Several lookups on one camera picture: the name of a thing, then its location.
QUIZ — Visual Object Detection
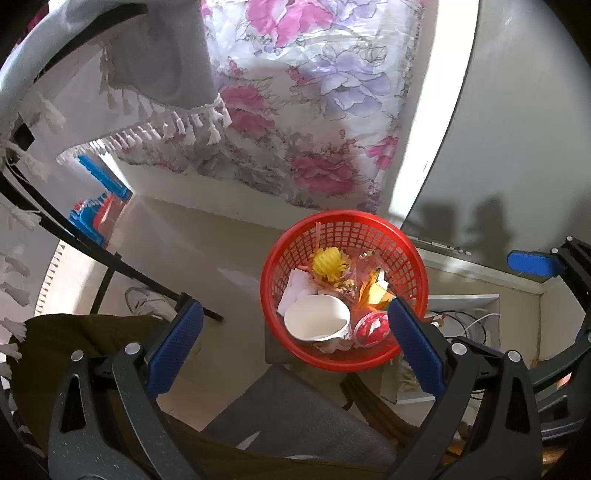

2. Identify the red jelly cup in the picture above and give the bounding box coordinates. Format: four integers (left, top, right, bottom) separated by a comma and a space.
352, 310, 391, 348

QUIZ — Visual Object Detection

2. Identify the orange wrapper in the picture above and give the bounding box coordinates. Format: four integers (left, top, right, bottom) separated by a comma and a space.
360, 268, 393, 308

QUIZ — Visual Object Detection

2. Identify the wooden chair frame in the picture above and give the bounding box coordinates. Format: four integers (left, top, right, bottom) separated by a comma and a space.
339, 371, 476, 467

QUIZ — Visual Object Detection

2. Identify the grey white tasselled tablecloth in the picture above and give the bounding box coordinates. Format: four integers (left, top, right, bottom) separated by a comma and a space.
0, 0, 232, 384

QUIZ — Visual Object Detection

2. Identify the blue and red box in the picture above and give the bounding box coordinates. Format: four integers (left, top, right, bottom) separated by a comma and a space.
68, 154, 132, 245

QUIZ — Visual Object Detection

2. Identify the red plastic mesh basket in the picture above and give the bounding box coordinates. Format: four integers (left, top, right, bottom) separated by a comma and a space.
260, 210, 430, 372

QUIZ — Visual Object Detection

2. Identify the black folding table frame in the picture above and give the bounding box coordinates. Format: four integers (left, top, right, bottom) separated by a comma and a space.
0, 175, 225, 324

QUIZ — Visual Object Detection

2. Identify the white cable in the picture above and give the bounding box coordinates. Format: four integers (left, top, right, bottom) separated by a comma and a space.
462, 311, 502, 342

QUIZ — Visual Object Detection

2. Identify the red plastic stool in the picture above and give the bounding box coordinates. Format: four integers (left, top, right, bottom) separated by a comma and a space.
95, 194, 121, 232

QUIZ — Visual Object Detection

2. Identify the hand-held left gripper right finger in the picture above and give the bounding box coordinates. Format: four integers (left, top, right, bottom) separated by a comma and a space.
388, 296, 541, 480

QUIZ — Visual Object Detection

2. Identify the yellow foam fruit net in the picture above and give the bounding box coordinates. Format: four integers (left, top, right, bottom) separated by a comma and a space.
311, 247, 348, 281

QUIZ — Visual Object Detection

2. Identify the person's olive trouser leg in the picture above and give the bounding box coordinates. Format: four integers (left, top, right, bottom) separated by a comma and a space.
9, 314, 393, 480

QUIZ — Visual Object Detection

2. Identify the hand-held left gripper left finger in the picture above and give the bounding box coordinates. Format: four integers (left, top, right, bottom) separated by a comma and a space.
48, 293, 208, 480

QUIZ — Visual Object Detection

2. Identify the black cable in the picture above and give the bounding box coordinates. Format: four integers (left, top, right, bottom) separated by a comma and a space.
429, 309, 476, 342

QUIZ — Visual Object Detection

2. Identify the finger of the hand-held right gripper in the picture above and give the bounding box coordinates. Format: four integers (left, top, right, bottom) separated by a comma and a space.
526, 318, 591, 444
507, 235, 591, 289

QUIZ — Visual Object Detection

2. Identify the white paper cup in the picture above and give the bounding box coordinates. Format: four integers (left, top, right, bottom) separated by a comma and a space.
284, 294, 352, 343

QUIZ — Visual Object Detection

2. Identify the person's white shoe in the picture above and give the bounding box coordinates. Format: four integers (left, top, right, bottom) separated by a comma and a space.
124, 286, 178, 321

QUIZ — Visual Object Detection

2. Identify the white tissue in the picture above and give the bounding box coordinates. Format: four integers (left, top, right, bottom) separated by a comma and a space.
277, 269, 319, 317

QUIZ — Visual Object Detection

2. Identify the grey seat cushion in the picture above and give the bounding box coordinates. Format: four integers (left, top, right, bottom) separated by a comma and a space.
203, 364, 398, 462

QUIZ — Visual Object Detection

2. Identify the floral pink purple sheet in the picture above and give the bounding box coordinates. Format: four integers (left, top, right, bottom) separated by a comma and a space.
117, 0, 426, 215

